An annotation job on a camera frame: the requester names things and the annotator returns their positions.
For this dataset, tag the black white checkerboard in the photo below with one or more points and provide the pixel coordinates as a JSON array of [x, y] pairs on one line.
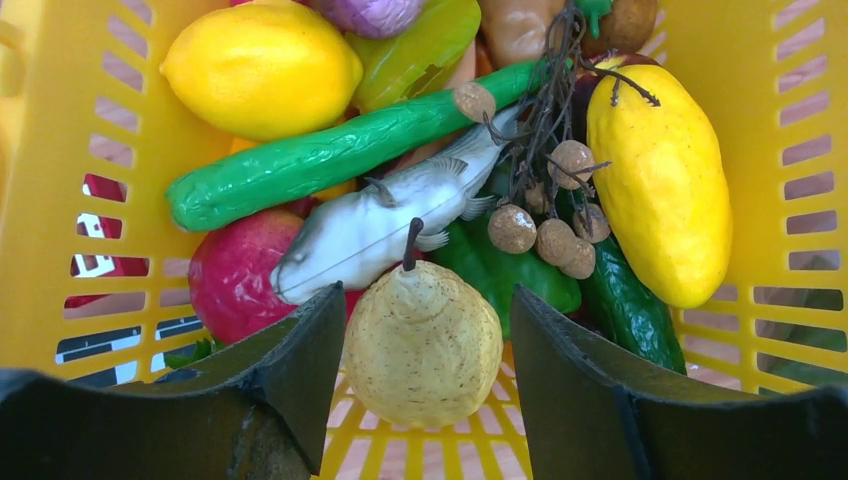
[[134, 353]]

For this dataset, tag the yellow green pepper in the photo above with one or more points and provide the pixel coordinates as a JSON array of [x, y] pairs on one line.
[[435, 53]]

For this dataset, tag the dark green cucumber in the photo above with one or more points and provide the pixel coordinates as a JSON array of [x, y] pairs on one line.
[[627, 312]]

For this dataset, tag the yellow lemon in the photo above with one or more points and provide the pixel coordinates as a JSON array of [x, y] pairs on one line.
[[263, 70]]

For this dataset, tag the red strawberry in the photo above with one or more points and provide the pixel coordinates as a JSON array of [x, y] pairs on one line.
[[228, 275]]

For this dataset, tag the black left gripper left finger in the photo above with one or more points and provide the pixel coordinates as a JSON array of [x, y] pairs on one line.
[[257, 409]]

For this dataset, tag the yellow plastic basket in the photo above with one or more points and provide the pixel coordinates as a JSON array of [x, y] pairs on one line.
[[81, 93]]

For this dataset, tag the brown longan bunch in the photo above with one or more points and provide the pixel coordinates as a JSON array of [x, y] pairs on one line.
[[586, 43]]

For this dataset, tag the red window toy block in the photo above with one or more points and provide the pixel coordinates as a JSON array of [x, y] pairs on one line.
[[101, 260]]

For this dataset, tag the grey toy fish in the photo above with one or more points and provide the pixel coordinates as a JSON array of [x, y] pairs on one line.
[[356, 237]]

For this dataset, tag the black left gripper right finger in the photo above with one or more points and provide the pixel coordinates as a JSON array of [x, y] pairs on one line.
[[593, 410]]

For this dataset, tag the green bell pepper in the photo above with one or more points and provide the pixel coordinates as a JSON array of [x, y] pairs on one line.
[[495, 274]]

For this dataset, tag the beige pear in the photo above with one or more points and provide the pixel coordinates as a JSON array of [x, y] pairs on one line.
[[422, 347]]

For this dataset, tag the purple onion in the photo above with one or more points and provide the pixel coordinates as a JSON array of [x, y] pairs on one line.
[[372, 19]]

